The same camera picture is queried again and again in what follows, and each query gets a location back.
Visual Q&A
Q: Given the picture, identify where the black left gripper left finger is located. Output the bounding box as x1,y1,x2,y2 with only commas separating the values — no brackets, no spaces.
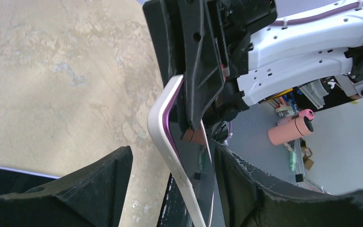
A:
0,146,133,227

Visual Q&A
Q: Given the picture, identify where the purple-edged black phone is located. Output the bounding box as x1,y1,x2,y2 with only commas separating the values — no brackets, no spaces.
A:
169,86,225,227

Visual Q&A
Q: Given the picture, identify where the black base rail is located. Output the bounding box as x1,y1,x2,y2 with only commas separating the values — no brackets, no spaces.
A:
156,174,194,227

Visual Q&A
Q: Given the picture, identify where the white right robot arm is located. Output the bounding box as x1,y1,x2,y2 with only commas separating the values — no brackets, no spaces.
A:
142,0,363,130

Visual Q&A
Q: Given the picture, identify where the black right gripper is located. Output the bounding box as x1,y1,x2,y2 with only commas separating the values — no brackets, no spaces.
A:
143,0,277,130

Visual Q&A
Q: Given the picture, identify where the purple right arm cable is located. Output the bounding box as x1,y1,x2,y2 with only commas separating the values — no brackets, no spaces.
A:
275,0,363,26

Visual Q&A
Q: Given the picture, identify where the clear white phone case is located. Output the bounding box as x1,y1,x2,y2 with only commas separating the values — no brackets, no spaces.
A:
147,75,206,227

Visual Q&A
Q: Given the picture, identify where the lavender phone case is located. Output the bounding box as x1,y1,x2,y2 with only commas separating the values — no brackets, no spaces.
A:
0,166,60,179

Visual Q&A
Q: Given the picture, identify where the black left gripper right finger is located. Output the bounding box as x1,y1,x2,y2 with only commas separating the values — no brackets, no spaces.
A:
214,145,363,227

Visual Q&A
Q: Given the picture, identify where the pink cylinder bottle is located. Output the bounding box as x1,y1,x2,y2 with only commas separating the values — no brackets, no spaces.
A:
268,109,315,146

